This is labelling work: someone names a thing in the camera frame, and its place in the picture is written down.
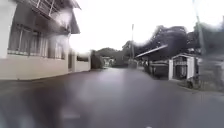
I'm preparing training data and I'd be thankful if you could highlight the wet grey asphalt road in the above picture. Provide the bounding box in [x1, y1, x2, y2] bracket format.
[0, 67, 224, 128]

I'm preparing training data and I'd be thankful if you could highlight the distant wooded hill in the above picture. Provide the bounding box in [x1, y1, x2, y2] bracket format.
[94, 47, 125, 60]

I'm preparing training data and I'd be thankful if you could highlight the pale low boundary wall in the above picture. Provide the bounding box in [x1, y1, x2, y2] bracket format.
[68, 49, 92, 73]

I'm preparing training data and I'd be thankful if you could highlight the white two-storey building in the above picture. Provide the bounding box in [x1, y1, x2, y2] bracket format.
[0, 0, 82, 81]

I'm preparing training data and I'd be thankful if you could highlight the building with sloped roof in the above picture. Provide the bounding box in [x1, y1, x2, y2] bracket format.
[134, 44, 170, 78]

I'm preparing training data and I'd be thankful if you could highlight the dark green hedge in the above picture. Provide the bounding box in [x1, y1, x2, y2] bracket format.
[90, 49, 105, 70]

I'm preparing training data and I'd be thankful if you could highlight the utility pole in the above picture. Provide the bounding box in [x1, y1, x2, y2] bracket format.
[130, 23, 136, 69]

